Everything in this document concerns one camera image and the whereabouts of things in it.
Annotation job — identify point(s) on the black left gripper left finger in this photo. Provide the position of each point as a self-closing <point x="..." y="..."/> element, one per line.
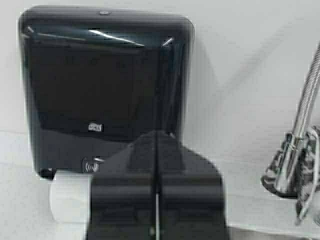
<point x="122" y="194"/>

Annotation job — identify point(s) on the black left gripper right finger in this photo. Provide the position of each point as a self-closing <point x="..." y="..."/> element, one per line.
<point x="192" y="193"/>

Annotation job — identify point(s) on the white paper towel sheet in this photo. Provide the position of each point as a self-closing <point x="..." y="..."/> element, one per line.
<point x="69" y="201"/>

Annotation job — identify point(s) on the chrome spring kitchen faucet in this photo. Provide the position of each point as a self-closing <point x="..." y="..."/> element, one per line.
<point x="299" y="163"/>

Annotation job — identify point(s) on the black paper towel dispenser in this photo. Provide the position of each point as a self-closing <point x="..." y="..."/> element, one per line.
<point x="96" y="79"/>

